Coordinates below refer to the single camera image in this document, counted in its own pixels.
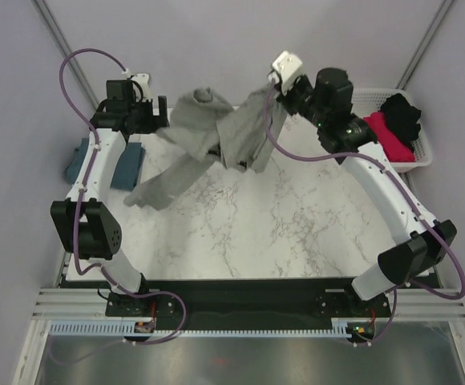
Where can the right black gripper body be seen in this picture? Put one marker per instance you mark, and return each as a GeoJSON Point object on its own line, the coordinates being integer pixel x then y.
{"type": "Point", "coordinates": [299, 98]}

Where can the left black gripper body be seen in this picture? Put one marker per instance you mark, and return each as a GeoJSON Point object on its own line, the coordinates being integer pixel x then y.
{"type": "Point", "coordinates": [145, 122]}

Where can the grey t shirt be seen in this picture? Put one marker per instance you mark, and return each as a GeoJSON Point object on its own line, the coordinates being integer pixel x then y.
{"type": "Point", "coordinates": [209, 129]}

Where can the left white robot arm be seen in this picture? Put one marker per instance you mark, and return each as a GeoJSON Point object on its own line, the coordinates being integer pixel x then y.
{"type": "Point", "coordinates": [85, 225]}

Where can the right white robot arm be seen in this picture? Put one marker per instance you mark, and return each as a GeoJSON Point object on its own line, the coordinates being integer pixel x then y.
{"type": "Point", "coordinates": [421, 241]}

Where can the folded blue t shirt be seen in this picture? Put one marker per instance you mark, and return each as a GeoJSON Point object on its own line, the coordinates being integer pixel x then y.
{"type": "Point", "coordinates": [127, 171]}

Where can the white plastic basket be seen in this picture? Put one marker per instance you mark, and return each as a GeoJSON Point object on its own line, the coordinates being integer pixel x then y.
{"type": "Point", "coordinates": [369, 100]}

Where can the black t shirt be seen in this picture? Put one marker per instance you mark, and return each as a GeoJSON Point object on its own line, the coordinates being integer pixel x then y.
{"type": "Point", "coordinates": [402, 119]}

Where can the red t shirt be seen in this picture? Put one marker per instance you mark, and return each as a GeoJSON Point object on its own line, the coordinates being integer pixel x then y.
{"type": "Point", "coordinates": [394, 149]}

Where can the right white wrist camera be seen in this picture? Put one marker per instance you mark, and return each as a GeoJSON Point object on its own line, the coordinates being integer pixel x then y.
{"type": "Point", "coordinates": [286, 66]}

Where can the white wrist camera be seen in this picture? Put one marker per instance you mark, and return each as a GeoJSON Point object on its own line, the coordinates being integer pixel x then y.
{"type": "Point", "coordinates": [286, 66]}
{"type": "Point", "coordinates": [141, 85]}

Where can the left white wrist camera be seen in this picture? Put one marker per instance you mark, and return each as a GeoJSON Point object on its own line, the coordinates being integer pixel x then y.
{"type": "Point", "coordinates": [141, 85]}

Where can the right corner aluminium post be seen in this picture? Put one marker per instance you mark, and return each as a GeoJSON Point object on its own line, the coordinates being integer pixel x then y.
{"type": "Point", "coordinates": [440, 16]}

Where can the corner aluminium post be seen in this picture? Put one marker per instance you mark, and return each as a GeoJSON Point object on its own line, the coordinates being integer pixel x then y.
{"type": "Point", "coordinates": [440, 16]}
{"type": "Point", "coordinates": [49, 20]}

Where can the left corner aluminium post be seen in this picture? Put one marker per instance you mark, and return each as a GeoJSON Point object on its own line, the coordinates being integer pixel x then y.
{"type": "Point", "coordinates": [49, 20]}

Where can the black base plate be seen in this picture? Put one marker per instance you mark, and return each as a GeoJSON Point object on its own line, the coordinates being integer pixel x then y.
{"type": "Point", "coordinates": [250, 302]}

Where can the aluminium frame rail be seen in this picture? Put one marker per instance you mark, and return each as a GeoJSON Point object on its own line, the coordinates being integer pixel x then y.
{"type": "Point", "coordinates": [413, 305]}

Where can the white slotted cable duct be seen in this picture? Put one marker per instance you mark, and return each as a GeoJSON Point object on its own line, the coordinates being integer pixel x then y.
{"type": "Point", "coordinates": [333, 328]}

